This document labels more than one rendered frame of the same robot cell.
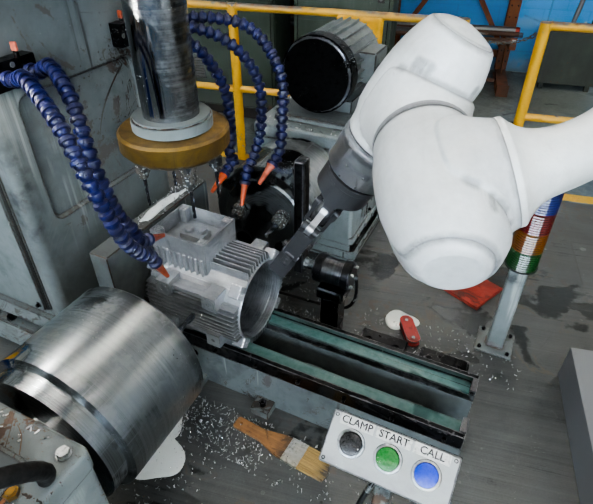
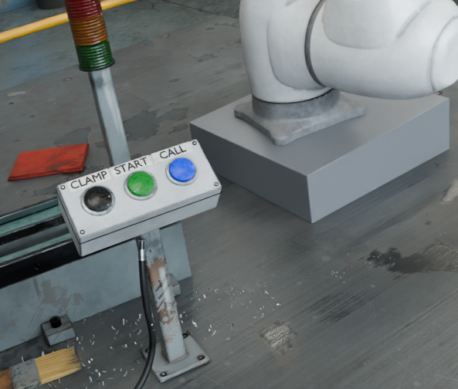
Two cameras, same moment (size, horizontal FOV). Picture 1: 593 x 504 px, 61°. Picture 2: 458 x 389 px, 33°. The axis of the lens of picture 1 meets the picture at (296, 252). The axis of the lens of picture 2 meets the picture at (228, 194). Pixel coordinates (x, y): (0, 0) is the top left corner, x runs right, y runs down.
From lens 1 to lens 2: 48 cm
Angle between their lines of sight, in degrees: 40
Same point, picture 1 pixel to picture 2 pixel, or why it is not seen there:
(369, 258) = not seen: outside the picture
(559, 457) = (252, 203)
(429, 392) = not seen: hidden behind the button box
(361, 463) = (122, 208)
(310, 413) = (7, 331)
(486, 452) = (198, 240)
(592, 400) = (238, 136)
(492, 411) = not seen: hidden behind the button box
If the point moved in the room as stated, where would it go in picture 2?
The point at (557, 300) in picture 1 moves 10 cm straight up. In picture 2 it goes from (143, 123) to (134, 81)
